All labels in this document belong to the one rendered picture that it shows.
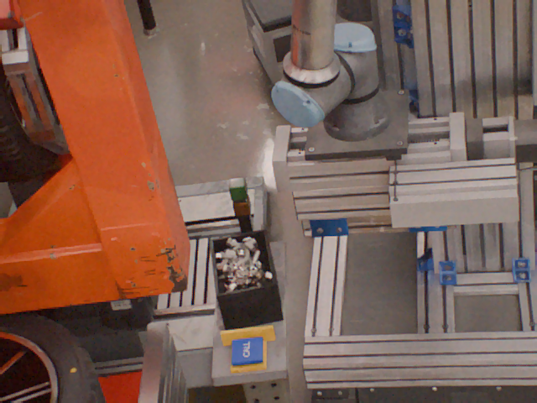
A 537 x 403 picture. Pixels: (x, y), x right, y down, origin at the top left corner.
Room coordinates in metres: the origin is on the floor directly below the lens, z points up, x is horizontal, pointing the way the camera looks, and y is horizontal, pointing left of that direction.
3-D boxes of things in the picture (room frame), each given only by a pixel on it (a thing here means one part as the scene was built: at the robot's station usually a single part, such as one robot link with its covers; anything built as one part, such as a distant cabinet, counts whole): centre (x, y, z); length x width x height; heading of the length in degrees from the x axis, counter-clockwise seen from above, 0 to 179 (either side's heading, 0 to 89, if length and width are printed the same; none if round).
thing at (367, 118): (2.08, -0.24, 0.87); 0.15 x 0.15 x 0.10
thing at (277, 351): (1.96, 0.08, 0.44); 0.43 x 0.17 x 0.03; 172
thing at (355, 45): (2.07, -0.23, 0.98); 0.13 x 0.12 x 0.14; 134
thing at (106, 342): (2.29, 0.54, 0.26); 0.42 x 0.18 x 0.35; 82
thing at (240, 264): (1.98, 0.08, 0.51); 0.20 x 0.14 x 0.13; 179
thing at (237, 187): (2.15, 0.06, 0.64); 0.04 x 0.04 x 0.04; 82
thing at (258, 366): (1.79, 0.11, 0.45); 0.08 x 0.08 x 0.01; 82
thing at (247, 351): (1.79, 0.11, 0.47); 0.07 x 0.07 x 0.02; 82
